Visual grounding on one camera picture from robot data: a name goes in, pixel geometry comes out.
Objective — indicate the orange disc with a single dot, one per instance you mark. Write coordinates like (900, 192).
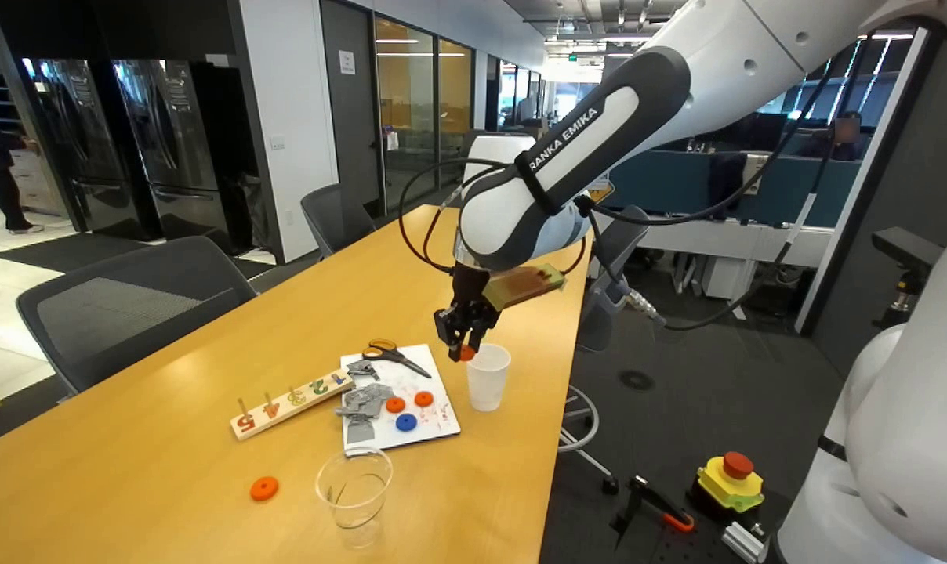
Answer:
(464, 351)
(426, 400)
(264, 489)
(393, 405)

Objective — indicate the yellow red emergency stop button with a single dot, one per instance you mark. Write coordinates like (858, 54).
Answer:
(730, 487)

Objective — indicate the dark office chair far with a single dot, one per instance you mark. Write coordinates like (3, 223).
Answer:
(333, 221)

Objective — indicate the white desk in background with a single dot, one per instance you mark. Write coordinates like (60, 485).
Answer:
(718, 258)

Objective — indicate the clear plastic cup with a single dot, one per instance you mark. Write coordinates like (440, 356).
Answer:
(354, 489)

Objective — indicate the wooden number puzzle board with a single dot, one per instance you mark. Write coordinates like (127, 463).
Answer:
(278, 407)

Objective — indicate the black handled scissors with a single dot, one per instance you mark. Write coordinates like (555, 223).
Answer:
(383, 350)

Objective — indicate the black orange clamp tool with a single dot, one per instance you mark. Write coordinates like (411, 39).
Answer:
(643, 496)

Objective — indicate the stool chrome base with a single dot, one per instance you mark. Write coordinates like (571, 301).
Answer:
(578, 426)

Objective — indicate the crumpled grey cloth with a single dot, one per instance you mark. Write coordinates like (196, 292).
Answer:
(364, 402)

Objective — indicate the white paper cup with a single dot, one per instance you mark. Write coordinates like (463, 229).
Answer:
(488, 376)

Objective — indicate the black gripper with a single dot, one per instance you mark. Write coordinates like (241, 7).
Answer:
(469, 315)

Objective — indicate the blue disc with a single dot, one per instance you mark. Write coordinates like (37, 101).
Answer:
(407, 422)

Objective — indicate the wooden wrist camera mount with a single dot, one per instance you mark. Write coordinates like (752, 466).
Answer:
(522, 287)

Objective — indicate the grey office chair left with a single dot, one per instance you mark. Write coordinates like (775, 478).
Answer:
(118, 312)

